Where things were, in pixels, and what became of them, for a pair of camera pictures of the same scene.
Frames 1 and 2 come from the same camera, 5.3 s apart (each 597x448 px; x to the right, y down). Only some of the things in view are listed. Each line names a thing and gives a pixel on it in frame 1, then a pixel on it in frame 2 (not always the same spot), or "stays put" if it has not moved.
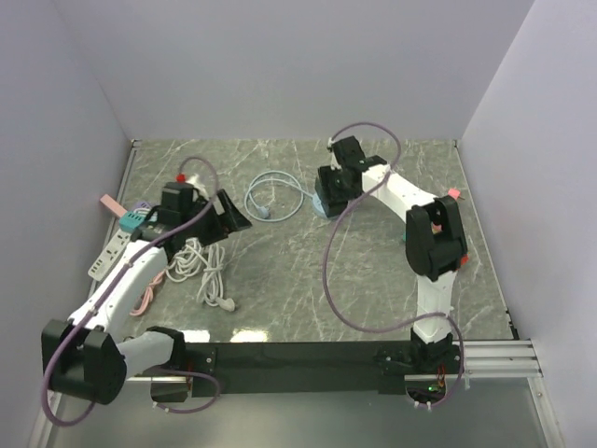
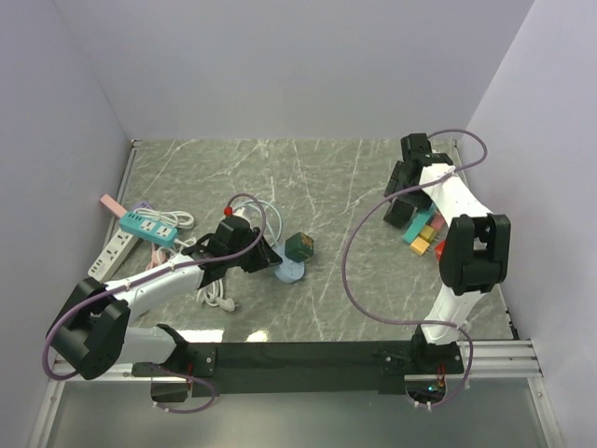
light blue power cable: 264,212 to 269,204
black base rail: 318,368 stays put
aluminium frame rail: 499,360 stays put
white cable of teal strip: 212,288 stays put
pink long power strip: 113,205 stays put
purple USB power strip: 143,204 stays put
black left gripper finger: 232,219 to 260,256
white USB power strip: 110,257 stays put
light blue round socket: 318,207 to 288,272
